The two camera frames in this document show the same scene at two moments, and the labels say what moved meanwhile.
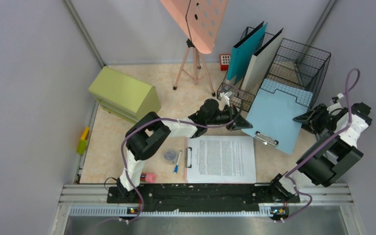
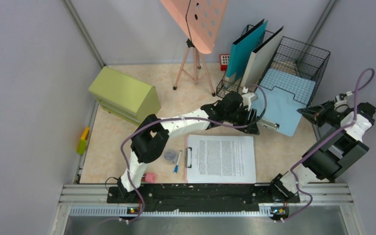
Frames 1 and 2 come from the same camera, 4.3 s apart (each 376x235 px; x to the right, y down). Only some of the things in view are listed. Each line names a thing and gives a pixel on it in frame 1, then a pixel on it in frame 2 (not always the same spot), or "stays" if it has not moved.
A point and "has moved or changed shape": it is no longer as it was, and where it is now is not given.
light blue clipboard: [271, 116] has moved or changed shape
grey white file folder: [260, 62] stays
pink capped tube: [148, 177] stays
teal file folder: [243, 52] stays
